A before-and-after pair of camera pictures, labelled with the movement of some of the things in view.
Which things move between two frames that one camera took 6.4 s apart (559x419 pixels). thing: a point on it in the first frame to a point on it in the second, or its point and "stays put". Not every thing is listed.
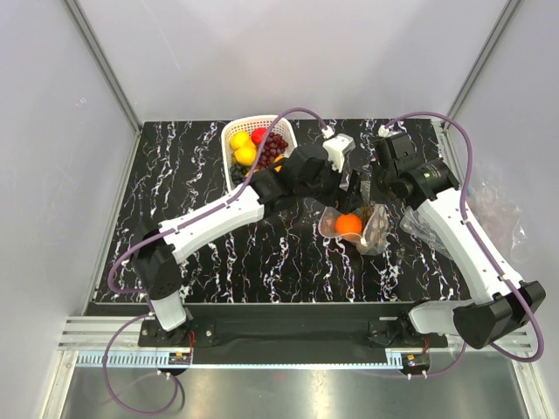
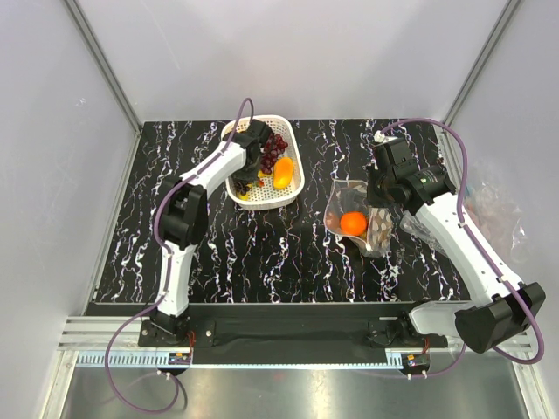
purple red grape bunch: (275, 146) stays put
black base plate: (293, 334) stays put
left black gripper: (338, 197) to (248, 178)
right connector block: (418, 360) stays put
